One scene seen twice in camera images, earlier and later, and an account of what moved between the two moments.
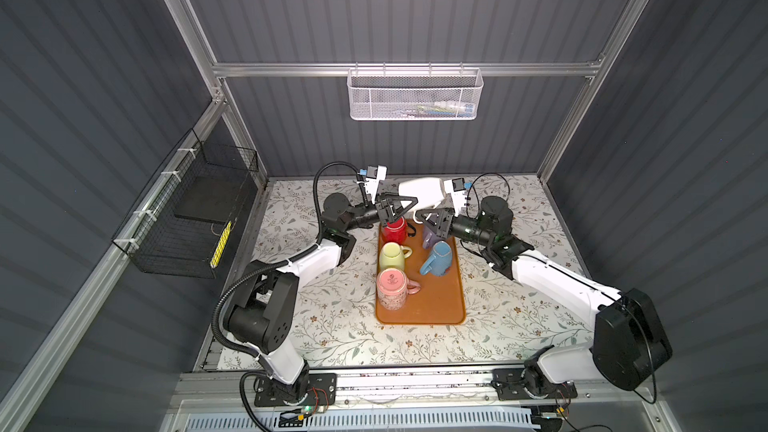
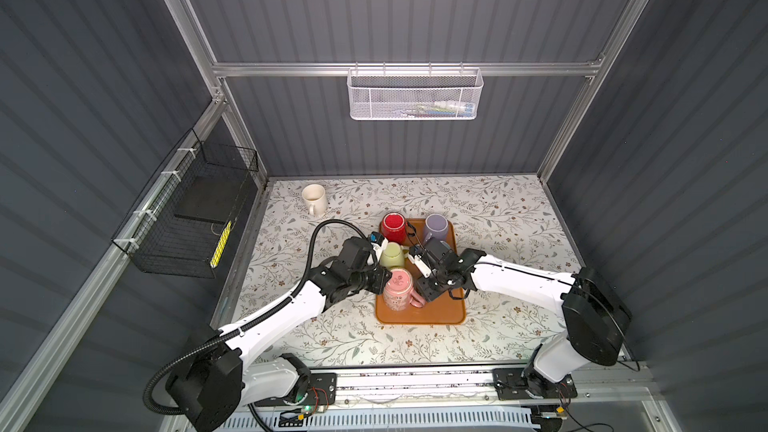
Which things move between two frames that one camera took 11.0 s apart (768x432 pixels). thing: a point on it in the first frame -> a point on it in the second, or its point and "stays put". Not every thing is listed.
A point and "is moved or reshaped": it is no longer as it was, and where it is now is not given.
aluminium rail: x=237 y=386 stays put
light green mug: x=393 y=255 stays put
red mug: x=395 y=232 stays put
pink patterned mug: x=393 y=286 is moved or reshaped
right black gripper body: x=466 y=229 -> x=429 y=287
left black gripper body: x=364 y=216 -> x=370 y=280
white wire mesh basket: x=414 y=94 stays put
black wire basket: x=188 y=219 stays put
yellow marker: x=220 y=246 stays put
